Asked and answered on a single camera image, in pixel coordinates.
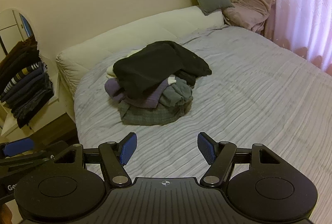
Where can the black pants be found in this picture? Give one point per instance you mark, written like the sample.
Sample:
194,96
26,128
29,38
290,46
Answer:
145,68

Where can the white dresser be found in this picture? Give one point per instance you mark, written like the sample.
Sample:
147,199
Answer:
10,126

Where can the white garment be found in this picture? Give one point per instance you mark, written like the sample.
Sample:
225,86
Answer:
110,71

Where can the stack of folded clothes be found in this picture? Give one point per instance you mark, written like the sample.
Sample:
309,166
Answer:
26,84

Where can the purple garment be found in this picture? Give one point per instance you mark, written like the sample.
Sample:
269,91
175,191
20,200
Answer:
114,86

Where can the pink blanket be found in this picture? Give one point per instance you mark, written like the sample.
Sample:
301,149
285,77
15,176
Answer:
249,8

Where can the bed with grey striped bedspread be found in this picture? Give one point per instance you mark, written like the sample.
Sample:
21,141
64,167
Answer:
246,97

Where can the sheer pink curtain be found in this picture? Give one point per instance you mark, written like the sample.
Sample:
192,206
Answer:
303,11

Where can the grey checked garment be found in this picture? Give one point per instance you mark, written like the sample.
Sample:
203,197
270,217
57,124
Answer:
145,116

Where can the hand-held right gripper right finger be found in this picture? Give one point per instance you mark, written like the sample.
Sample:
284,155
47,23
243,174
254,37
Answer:
206,148

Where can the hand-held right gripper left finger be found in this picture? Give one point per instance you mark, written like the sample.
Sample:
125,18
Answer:
128,148

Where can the grey-green garment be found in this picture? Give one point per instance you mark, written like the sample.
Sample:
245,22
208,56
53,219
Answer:
176,94

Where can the oval mirror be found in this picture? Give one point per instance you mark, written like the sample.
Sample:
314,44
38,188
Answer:
13,27

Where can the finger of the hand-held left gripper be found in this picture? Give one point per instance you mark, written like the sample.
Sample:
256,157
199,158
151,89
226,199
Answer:
26,160
19,147

